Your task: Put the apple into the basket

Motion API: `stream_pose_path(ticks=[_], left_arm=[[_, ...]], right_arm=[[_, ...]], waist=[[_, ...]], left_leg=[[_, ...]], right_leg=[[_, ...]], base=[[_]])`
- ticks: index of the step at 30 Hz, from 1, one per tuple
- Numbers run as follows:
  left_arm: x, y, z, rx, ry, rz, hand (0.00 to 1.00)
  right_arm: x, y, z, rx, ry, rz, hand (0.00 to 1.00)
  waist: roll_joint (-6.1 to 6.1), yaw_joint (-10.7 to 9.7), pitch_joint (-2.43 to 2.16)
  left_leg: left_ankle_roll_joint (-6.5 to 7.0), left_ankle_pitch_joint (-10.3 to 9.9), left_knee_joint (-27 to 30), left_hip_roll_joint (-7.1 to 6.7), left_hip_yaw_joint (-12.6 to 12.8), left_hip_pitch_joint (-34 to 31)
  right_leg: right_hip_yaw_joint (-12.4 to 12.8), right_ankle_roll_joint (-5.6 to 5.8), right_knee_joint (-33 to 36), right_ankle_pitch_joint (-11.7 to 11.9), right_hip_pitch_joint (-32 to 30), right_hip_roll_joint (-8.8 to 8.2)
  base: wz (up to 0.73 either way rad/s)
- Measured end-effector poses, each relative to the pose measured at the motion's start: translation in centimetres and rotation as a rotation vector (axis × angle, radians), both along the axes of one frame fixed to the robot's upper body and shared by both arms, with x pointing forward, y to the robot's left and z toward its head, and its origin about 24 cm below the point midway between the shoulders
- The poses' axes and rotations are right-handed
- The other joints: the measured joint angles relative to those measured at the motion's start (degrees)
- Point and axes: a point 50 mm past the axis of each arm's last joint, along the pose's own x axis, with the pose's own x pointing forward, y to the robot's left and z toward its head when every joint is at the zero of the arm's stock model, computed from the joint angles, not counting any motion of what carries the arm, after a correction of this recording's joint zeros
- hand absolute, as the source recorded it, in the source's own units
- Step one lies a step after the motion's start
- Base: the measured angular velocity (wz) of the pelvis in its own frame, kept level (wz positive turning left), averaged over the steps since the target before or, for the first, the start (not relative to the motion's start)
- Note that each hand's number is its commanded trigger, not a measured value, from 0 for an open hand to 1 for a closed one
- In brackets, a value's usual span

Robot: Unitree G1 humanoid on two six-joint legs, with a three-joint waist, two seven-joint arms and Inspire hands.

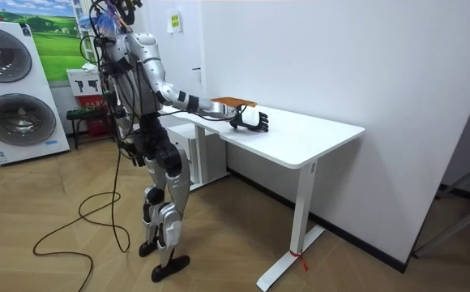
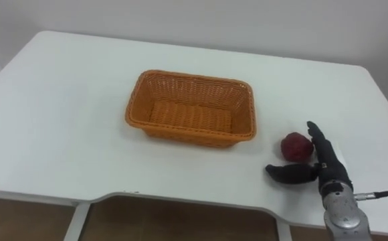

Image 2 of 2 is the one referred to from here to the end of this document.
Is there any red apple soft toy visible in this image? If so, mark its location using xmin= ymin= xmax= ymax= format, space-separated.
xmin=280 ymin=131 xmax=315 ymax=163

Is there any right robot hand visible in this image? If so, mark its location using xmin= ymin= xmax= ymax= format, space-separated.
xmin=265 ymin=120 xmax=354 ymax=198

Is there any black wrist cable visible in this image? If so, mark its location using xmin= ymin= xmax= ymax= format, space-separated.
xmin=353 ymin=189 xmax=388 ymax=202

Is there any white desk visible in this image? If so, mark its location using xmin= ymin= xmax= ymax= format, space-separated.
xmin=0 ymin=30 xmax=388 ymax=241

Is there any orange woven basket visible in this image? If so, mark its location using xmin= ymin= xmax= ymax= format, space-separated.
xmin=124 ymin=69 xmax=258 ymax=149

